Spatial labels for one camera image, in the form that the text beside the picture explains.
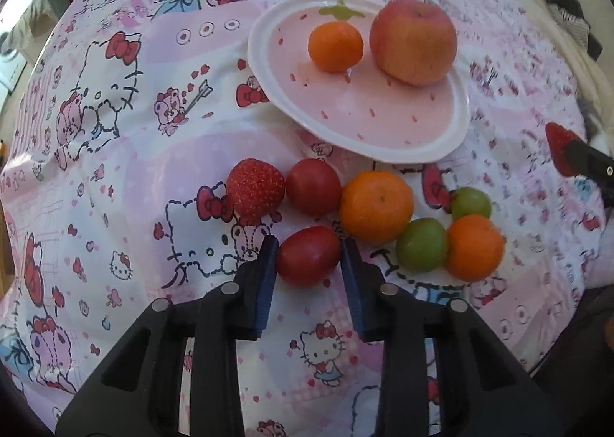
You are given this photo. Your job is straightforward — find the black white striped cloth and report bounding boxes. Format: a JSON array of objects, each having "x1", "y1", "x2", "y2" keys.
[{"x1": 549, "y1": 3, "x2": 602, "y2": 59}]

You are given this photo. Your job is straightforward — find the red strawberry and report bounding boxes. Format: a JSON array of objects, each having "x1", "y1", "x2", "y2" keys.
[
  {"x1": 545, "y1": 122, "x2": 583, "y2": 177},
  {"x1": 225, "y1": 158, "x2": 287, "y2": 222}
]

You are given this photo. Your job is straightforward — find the small green grape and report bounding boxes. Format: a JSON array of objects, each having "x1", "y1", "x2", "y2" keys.
[{"x1": 451, "y1": 186, "x2": 492, "y2": 222}]

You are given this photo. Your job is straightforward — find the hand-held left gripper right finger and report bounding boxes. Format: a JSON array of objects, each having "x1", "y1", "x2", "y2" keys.
[{"x1": 340, "y1": 238, "x2": 564, "y2": 437}]

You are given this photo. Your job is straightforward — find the large green grape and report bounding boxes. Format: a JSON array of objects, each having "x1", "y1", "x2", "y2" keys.
[{"x1": 396, "y1": 218, "x2": 449, "y2": 272}]

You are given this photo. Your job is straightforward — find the medium mandarin orange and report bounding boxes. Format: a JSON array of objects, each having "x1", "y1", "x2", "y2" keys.
[{"x1": 445, "y1": 215, "x2": 506, "y2": 282}]

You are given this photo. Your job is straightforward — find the pink cartoon printed blanket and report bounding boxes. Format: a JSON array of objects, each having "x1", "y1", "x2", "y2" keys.
[{"x1": 0, "y1": 0, "x2": 614, "y2": 437}]

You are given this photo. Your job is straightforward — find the red apple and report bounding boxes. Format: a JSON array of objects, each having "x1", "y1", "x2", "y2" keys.
[{"x1": 369, "y1": 0, "x2": 457, "y2": 87}]

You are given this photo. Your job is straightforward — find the pink strawberry-shaped plate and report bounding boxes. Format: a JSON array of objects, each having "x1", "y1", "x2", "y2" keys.
[{"x1": 247, "y1": 0, "x2": 472, "y2": 164}]

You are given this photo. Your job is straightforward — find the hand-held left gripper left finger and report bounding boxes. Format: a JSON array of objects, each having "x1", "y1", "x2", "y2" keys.
[{"x1": 55, "y1": 234, "x2": 280, "y2": 437}]

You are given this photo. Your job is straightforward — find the large mandarin orange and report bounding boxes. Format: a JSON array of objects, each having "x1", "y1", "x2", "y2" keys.
[{"x1": 340, "y1": 170, "x2": 414, "y2": 246}]

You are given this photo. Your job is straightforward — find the small mandarin orange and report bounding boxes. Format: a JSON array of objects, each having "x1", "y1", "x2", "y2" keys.
[{"x1": 308, "y1": 21, "x2": 364, "y2": 73}]

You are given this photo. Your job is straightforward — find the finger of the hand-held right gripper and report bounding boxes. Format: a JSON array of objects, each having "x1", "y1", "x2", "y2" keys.
[{"x1": 563, "y1": 140, "x2": 614, "y2": 188}]

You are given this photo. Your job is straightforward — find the red plum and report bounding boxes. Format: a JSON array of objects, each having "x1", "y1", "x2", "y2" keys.
[
  {"x1": 286, "y1": 159, "x2": 343, "y2": 216},
  {"x1": 276, "y1": 226, "x2": 342, "y2": 287}
]

